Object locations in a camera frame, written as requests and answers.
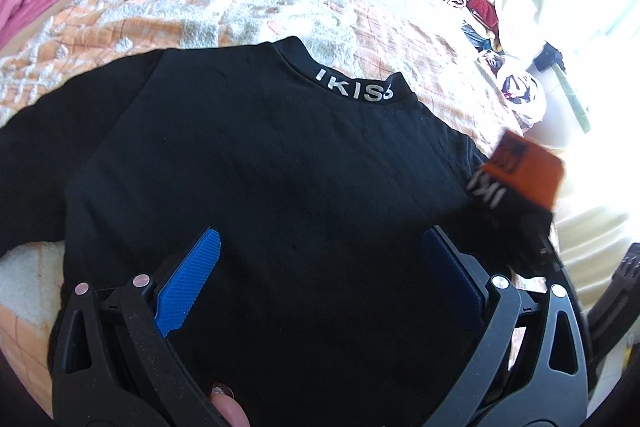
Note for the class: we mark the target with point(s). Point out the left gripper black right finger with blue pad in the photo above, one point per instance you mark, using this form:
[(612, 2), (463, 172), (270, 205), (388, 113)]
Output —
[(529, 365)]

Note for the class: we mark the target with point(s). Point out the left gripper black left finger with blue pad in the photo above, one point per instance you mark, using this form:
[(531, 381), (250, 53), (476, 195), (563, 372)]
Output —
[(113, 365)]

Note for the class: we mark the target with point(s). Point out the black sweater orange cuffs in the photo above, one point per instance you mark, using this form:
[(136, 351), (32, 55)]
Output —
[(321, 310)]

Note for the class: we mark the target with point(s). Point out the operator left hand thumb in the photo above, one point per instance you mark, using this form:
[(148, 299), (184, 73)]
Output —
[(223, 400)]

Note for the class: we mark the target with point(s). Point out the white patterned garment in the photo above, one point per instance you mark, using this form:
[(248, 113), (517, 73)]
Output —
[(523, 92)]

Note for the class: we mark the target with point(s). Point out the cream curtain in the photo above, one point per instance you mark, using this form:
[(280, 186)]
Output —
[(589, 69)]

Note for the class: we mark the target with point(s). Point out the orange white tufted blanket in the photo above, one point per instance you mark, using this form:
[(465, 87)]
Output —
[(319, 138)]

